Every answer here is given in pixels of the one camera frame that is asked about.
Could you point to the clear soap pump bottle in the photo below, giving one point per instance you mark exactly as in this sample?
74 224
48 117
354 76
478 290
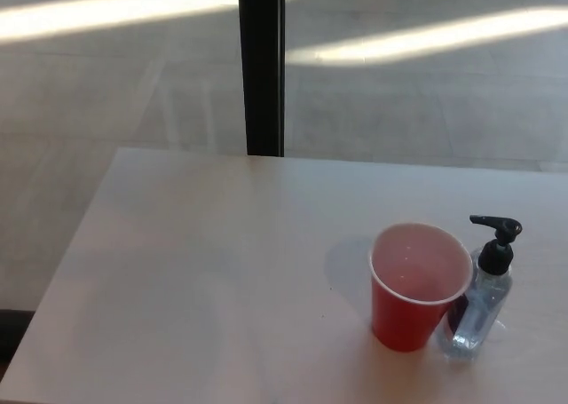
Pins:
477 302

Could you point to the red plastic cup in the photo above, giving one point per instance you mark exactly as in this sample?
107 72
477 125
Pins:
399 319

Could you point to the black window frame post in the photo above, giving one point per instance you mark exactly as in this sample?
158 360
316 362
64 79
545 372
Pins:
262 66

